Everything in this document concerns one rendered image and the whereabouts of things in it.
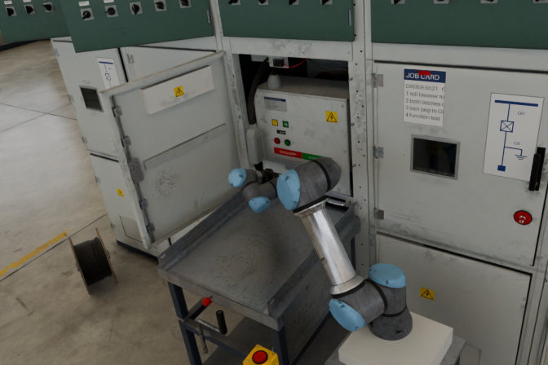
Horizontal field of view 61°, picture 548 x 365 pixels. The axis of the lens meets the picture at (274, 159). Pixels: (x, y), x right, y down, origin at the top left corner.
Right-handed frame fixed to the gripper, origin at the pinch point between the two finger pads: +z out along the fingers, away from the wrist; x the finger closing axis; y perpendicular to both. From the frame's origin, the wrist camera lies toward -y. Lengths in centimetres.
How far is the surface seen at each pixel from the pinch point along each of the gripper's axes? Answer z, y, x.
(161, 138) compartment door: -39, -37, 9
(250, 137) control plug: -5.6, -15.1, 16.6
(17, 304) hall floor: -5, -178, -123
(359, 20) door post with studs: -27, 38, 66
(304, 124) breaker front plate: 1.0, 8.2, 27.0
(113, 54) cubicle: -18, -108, 47
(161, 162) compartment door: -38, -36, -1
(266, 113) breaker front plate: -0.1, -12.7, 29.0
